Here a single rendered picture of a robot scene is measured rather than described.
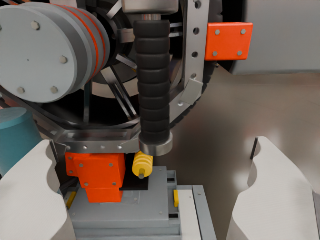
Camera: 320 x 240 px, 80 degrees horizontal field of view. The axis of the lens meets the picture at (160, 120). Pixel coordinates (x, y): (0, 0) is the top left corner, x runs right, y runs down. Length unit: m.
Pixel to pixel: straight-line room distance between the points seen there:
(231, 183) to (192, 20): 1.06
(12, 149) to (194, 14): 0.42
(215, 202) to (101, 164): 0.78
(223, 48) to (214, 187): 0.95
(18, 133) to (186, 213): 0.79
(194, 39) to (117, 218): 0.68
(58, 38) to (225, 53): 0.30
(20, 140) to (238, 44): 0.46
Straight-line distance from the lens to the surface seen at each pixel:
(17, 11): 0.32
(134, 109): 0.57
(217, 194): 1.22
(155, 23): 0.19
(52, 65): 0.31
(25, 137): 0.45
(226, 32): 0.43
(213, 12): 0.51
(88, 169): 0.58
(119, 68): 0.69
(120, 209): 0.86
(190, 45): 0.42
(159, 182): 0.93
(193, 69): 0.43
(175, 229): 0.89
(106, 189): 0.62
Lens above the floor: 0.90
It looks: 28 degrees down
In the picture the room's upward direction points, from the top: 1 degrees counter-clockwise
